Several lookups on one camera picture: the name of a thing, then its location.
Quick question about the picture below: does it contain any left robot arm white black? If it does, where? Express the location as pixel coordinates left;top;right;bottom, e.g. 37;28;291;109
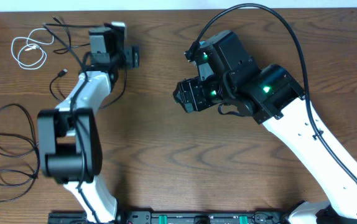
37;22;139;223

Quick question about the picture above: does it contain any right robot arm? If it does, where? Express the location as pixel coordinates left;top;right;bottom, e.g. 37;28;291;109
173;30;357;223

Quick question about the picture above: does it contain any white USB cable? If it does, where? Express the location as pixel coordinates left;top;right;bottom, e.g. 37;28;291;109
11;28;55;70

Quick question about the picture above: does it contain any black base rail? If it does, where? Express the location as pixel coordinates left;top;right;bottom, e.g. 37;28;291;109
47;202;307;224

